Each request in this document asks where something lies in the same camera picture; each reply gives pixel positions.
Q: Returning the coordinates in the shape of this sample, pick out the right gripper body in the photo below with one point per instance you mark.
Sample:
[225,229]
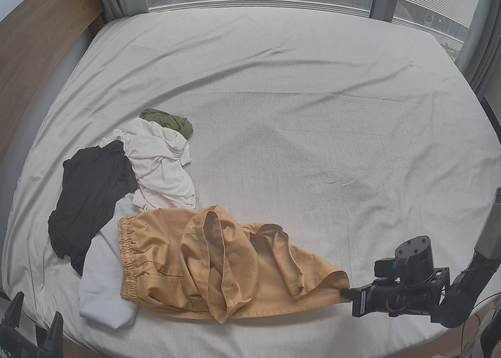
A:
[377,299]

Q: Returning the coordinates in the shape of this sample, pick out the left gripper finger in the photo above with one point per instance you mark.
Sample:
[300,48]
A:
[55,335]
[16,311]

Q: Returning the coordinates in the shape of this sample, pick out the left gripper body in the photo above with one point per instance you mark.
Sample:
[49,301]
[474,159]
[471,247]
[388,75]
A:
[11,344]

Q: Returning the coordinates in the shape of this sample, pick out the tan shorts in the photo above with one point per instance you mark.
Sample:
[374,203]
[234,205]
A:
[176,262]

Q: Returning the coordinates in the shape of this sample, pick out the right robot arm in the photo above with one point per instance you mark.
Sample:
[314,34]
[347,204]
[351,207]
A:
[458,293]

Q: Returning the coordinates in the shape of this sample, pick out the pale blue garment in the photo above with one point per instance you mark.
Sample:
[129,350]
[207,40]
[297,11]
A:
[101,286]

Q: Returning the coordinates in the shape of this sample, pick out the black garment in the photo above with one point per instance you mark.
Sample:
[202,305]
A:
[90,192]

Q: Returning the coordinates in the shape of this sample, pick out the white garment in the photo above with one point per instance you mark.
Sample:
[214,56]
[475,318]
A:
[160,168]

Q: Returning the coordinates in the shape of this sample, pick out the olive green garment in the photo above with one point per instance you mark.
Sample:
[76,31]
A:
[168,119]

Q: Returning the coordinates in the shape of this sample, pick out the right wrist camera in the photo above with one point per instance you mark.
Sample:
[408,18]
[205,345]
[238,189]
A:
[385,268]

